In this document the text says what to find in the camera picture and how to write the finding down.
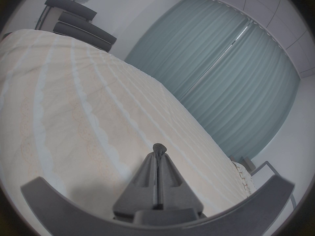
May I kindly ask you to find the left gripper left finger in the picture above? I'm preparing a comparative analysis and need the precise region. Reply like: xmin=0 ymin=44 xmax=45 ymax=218
xmin=113 ymin=152 xmax=159 ymax=218

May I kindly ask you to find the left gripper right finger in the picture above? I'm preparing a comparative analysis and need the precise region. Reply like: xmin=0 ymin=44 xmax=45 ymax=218
xmin=158 ymin=153 xmax=208 ymax=218

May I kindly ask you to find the grey bedside table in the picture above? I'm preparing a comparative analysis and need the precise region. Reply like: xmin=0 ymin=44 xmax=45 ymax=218
xmin=240 ymin=156 xmax=256 ymax=173

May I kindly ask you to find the black polo shirt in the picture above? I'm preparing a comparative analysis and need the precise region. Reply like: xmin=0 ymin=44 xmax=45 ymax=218
xmin=153 ymin=143 xmax=167 ymax=160

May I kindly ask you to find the bed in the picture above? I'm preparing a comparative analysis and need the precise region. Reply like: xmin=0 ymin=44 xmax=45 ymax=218
xmin=0 ymin=29 xmax=297 ymax=222

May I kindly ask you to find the white printed pillow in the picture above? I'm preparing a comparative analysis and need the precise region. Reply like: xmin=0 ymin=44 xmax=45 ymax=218
xmin=230 ymin=160 xmax=258 ymax=198

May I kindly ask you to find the black chest of drawers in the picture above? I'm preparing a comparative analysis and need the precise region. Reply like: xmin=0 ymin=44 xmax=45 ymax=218
xmin=34 ymin=0 xmax=117 ymax=53

